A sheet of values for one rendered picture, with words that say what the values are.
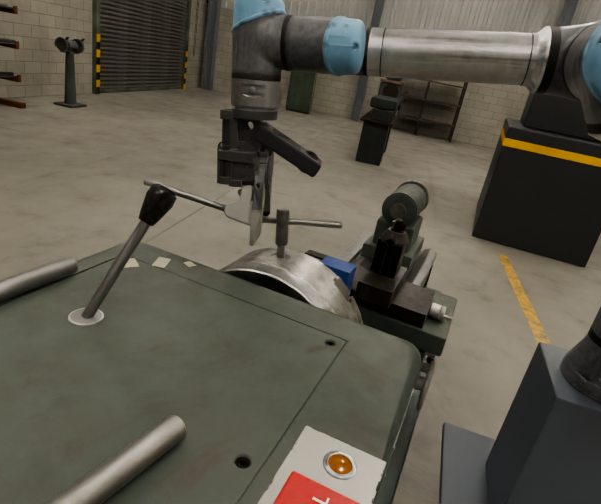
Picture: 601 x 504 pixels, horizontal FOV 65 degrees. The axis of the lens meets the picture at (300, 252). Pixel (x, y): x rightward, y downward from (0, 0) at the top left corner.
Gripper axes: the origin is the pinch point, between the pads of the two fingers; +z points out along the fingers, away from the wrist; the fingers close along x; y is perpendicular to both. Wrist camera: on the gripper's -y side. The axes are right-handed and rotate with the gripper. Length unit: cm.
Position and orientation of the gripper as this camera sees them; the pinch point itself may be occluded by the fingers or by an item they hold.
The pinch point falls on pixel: (262, 232)
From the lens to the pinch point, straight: 80.2
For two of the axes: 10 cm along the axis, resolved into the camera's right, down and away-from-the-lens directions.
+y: -10.0, -0.9, 0.3
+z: -0.7, 9.3, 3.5
